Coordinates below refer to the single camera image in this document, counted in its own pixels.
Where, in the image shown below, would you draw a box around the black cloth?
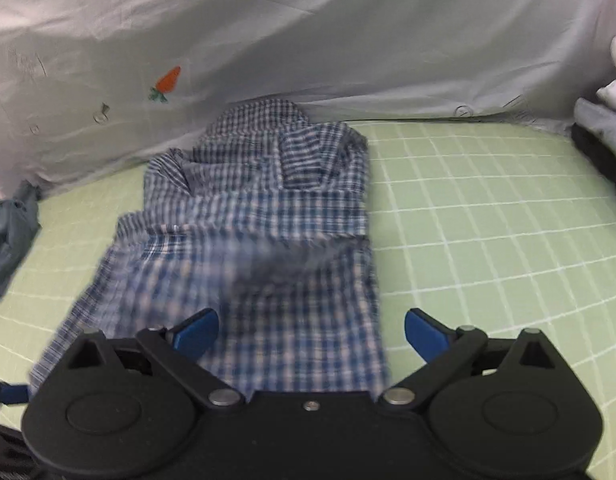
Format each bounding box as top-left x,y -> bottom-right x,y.
570,127 -> 616,197

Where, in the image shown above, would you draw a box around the green checked bed sheet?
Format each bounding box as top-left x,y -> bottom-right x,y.
0,119 -> 616,426

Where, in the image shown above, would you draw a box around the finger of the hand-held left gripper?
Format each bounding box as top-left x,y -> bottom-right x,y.
0,382 -> 35,407

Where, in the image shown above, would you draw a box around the blue denim jeans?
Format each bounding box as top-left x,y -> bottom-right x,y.
0,180 -> 43,311

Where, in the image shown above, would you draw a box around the blue plaid shirt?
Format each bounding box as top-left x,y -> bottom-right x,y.
28,99 -> 393,401

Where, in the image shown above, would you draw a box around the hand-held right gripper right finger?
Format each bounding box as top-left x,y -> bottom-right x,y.
378,308 -> 564,407

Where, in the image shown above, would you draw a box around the grey carrot print quilt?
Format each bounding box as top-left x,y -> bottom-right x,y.
0,0 -> 616,201

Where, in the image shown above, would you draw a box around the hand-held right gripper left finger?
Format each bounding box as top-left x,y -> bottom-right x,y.
63,308 -> 247,407

